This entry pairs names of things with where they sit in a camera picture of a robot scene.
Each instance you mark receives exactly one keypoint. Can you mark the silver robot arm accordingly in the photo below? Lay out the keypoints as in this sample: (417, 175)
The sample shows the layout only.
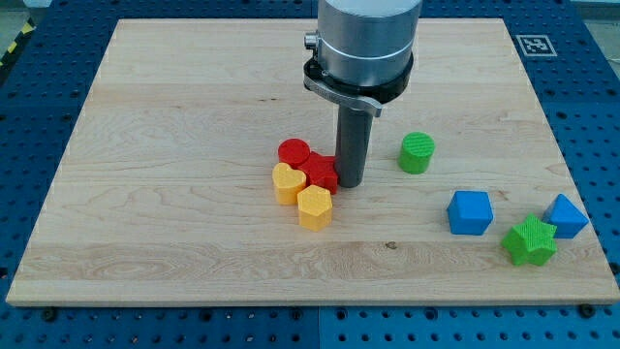
(362, 52)

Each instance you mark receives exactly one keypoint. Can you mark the red circle block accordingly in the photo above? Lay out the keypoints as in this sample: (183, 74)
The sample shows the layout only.
(293, 152)

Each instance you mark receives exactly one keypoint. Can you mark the green circle block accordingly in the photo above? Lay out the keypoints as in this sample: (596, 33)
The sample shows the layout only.
(416, 152)

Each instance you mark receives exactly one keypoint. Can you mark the blue cube block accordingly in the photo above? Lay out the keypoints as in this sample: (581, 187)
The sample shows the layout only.
(470, 213)

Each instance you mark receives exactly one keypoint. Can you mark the red star block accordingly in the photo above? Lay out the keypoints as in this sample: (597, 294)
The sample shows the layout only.
(319, 170)

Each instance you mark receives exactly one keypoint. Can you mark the yellow heart block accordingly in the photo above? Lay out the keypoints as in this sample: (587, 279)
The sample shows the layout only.
(287, 183)

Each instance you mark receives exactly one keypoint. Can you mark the yellow hexagon block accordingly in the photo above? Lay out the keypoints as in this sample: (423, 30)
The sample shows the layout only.
(314, 206)

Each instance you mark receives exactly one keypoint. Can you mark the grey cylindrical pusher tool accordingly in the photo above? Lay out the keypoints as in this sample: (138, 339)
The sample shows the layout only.
(352, 140)

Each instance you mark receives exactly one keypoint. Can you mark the wooden board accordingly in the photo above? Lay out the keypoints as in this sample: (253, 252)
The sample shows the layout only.
(164, 196)

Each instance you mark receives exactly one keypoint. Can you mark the green star block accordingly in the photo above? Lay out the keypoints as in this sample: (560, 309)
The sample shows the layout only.
(531, 242)

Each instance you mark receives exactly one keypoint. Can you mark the white fiducial marker tag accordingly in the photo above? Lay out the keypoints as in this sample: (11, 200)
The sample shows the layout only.
(536, 45)

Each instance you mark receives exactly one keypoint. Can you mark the blue triangle block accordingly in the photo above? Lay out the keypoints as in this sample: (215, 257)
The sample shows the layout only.
(565, 216)

